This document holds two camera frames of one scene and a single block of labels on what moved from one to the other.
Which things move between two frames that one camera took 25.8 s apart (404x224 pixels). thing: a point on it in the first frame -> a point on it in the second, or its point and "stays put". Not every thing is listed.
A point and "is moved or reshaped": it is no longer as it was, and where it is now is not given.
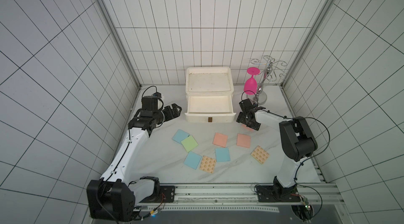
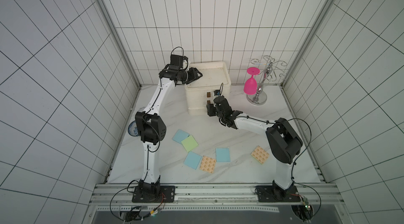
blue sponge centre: (222, 154) stays put
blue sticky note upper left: (180, 135) stays put
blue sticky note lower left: (192, 160) stays put
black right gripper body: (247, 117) -> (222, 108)
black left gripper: (170, 115) -> (194, 75)
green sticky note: (189, 143) stays put
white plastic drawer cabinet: (209, 81) is moved or reshaped
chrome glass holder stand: (270, 72) stays put
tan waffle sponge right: (260, 154) stays put
